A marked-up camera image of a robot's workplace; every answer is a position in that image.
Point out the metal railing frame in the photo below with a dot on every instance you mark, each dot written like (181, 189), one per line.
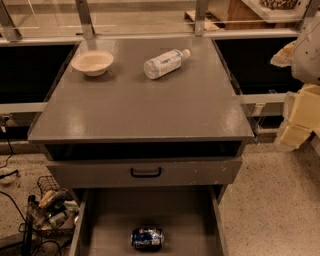
(47, 21)

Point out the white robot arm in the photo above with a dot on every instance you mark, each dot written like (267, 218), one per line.
(306, 54)

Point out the blue pepsi can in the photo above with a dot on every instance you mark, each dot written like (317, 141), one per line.
(147, 238)

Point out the beige paper bowl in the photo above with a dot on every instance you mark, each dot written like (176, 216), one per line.
(92, 63)

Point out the grey top drawer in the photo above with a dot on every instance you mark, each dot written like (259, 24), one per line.
(103, 174)

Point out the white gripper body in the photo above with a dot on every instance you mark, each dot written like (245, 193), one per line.
(307, 57)

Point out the grey drawer cabinet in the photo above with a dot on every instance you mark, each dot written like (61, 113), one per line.
(190, 114)

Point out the black drawer handle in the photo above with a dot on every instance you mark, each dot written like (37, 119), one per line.
(135, 173)

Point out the wooden pallet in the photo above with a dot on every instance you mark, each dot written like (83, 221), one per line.
(209, 23)

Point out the clear plastic water bottle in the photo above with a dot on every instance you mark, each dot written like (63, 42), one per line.
(165, 63)

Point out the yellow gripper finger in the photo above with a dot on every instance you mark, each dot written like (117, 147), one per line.
(290, 137)
(283, 58)

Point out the black wire basket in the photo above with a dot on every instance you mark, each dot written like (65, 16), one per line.
(55, 213)

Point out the open grey middle drawer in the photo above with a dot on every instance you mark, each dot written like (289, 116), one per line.
(188, 216)

